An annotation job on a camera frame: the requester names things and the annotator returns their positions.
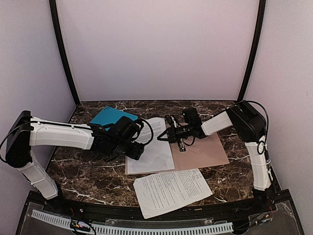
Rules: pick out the left black frame post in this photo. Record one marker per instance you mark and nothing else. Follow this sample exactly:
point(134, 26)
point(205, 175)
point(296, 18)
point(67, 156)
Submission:
point(62, 50)

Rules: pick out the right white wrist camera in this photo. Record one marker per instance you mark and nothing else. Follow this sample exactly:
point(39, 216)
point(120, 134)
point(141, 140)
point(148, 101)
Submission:
point(171, 120)

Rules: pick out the black front rail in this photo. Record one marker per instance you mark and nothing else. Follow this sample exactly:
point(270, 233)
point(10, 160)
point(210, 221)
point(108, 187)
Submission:
point(272, 215)

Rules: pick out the tan folder metal clip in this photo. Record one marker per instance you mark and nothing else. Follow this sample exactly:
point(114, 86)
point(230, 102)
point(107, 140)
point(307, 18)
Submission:
point(181, 145)

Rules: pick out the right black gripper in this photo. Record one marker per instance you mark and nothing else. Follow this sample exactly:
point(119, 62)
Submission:
point(171, 133)

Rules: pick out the teal folder with black inside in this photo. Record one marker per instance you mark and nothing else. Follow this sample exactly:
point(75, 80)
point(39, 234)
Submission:
point(118, 118)

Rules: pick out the black frame post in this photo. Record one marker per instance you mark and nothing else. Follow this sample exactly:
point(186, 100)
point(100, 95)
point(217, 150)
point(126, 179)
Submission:
point(253, 50)
point(62, 50)

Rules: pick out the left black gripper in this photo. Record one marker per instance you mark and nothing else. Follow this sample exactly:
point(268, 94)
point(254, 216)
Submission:
point(136, 152)

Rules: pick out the right black frame post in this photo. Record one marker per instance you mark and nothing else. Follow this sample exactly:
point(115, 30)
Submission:
point(253, 50)

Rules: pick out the tan brown folder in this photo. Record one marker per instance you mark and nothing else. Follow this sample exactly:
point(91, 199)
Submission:
point(206, 152)

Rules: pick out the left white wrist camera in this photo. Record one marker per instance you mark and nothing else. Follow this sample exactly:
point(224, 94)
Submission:
point(140, 123)

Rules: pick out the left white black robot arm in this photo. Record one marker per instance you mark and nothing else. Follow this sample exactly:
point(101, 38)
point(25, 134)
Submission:
point(28, 131)

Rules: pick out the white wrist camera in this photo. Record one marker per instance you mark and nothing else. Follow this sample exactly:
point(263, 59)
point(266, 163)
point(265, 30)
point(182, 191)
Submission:
point(171, 120)
point(140, 123)

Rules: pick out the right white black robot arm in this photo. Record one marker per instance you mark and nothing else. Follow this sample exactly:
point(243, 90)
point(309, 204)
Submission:
point(250, 125)

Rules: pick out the printed paper sheet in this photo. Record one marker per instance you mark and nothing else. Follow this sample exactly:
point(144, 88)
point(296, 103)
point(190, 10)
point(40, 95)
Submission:
point(171, 192)
point(157, 155)

